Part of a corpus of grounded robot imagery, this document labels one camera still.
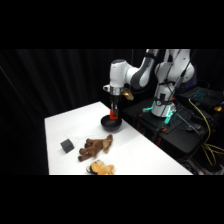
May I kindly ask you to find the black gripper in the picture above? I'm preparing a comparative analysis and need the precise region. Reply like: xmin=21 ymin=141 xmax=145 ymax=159
xmin=109 ymin=94 xmax=122 ymax=118

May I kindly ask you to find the red cube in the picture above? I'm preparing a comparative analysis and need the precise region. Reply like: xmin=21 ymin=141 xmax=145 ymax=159
xmin=109 ymin=108 xmax=119 ymax=121

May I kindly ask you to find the black bowl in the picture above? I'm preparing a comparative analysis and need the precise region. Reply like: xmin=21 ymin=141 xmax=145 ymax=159
xmin=100 ymin=114 xmax=123 ymax=132

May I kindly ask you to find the grey cube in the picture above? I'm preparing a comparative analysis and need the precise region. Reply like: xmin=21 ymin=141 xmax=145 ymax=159
xmin=59 ymin=138 xmax=76 ymax=155

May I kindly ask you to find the brown plush animal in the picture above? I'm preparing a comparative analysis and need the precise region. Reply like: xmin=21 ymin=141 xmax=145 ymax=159
xmin=77 ymin=133 xmax=114 ymax=163

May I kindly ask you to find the yellow orange plush toy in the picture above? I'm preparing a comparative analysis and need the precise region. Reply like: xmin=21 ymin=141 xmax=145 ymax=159
xmin=85 ymin=158 xmax=116 ymax=176

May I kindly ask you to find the black robot stand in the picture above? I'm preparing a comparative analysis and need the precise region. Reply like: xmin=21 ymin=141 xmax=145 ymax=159
xmin=121 ymin=97 xmax=224 ymax=176

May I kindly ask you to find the black curtain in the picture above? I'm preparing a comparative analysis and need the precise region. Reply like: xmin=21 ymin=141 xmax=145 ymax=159
xmin=0 ymin=49 xmax=224 ymax=176

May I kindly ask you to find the black laptop with lit keyboard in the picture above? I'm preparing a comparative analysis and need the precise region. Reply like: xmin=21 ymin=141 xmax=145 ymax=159
xmin=179 ymin=85 xmax=224 ymax=108

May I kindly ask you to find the wrist camera with brown mount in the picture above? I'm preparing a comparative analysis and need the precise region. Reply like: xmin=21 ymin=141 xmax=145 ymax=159
xmin=121 ymin=87 xmax=135 ymax=102

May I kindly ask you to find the yellow cable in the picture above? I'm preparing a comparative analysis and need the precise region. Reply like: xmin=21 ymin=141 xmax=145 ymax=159
xmin=187 ymin=97 xmax=224 ymax=168

